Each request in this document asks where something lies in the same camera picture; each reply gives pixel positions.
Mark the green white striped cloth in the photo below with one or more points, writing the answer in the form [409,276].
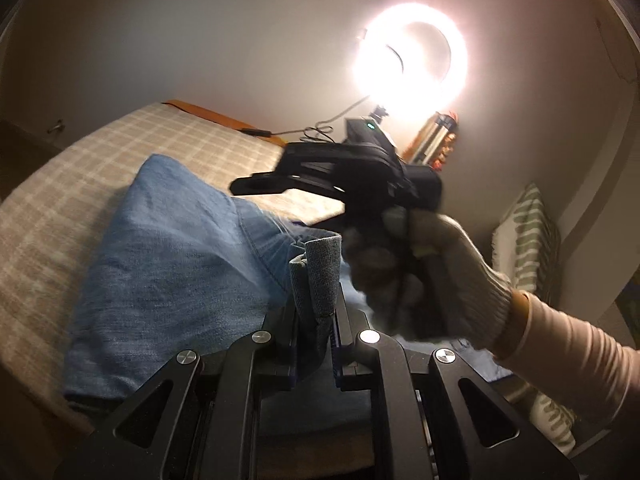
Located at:
[525,240]

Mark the orange wooden bed frame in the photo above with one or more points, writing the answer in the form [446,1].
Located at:
[210,112]

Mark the person's right forearm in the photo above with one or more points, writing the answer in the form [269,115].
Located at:
[575,355]

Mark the person's right hand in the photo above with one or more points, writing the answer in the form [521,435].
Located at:
[465,270]

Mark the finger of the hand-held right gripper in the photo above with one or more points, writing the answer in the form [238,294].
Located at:
[320,152]
[260,184]

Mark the colourful patterned cloth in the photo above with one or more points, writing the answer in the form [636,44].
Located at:
[448,147]

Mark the small wall fixture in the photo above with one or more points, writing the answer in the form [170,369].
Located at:
[57,127]

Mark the beige checkered blanket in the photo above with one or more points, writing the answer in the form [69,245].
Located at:
[100,160]

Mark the folded silver tripod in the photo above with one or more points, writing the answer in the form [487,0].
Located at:
[434,137]

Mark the blue denim pants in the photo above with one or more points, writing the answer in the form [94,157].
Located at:
[165,260]

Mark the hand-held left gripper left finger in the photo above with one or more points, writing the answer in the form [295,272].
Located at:
[295,342]

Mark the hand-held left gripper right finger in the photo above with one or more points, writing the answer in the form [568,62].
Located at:
[337,340]

